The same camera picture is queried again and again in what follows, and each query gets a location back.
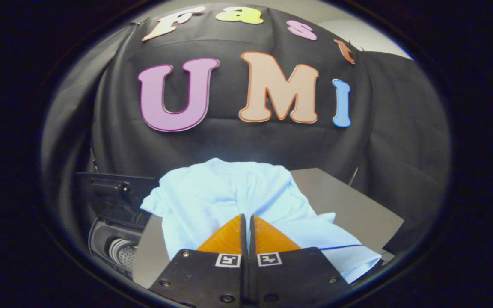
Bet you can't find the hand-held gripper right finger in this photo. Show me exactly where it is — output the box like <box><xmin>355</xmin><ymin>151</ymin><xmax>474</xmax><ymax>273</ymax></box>
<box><xmin>249</xmin><ymin>215</ymin><xmax>352</xmax><ymax>308</ymax></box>

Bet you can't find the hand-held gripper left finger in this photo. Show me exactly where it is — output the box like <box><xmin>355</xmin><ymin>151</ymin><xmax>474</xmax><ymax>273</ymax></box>
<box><xmin>148</xmin><ymin>214</ymin><xmax>248</xmax><ymax>308</ymax></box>

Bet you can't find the light blue shirt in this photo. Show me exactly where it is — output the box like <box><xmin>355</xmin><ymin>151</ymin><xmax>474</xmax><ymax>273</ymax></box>
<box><xmin>140</xmin><ymin>158</ymin><xmax>382</xmax><ymax>284</ymax></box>

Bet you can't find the black backdrop cloth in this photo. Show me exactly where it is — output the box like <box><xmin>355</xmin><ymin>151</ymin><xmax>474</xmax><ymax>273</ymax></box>
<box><xmin>42</xmin><ymin>3</ymin><xmax>451</xmax><ymax>257</ymax></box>

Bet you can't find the beige cabinet with dark frame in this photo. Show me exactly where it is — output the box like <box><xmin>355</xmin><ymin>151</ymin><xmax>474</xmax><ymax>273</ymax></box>
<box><xmin>132</xmin><ymin>168</ymin><xmax>405</xmax><ymax>290</ymax></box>

